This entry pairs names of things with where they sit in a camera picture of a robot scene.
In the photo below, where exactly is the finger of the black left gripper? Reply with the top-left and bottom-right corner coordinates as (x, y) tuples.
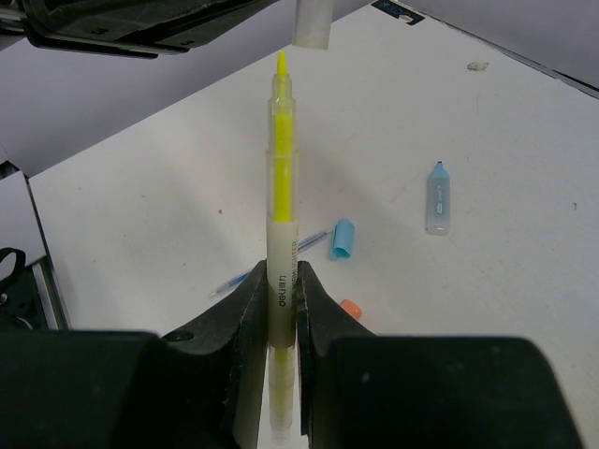
(22, 0), (262, 59)

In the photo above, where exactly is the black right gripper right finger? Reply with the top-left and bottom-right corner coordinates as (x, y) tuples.
(297, 262), (583, 448)

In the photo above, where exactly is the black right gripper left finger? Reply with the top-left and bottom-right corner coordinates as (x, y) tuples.
(1, 262), (267, 448)

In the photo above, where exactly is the orange highlighter cap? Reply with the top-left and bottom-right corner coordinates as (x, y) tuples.
(340, 299), (362, 321)

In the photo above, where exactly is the thin yellow highlighter pen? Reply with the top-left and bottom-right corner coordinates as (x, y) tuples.
(266, 51), (299, 444)

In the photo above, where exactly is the small clear pen cap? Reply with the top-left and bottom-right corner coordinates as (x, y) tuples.
(292, 0), (334, 50)

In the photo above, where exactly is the light blue highlighter cap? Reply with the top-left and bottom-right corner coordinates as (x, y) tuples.
(329, 218), (356, 260)

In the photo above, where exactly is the light blue highlighter body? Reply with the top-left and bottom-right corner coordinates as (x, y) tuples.
(426, 161), (450, 236)

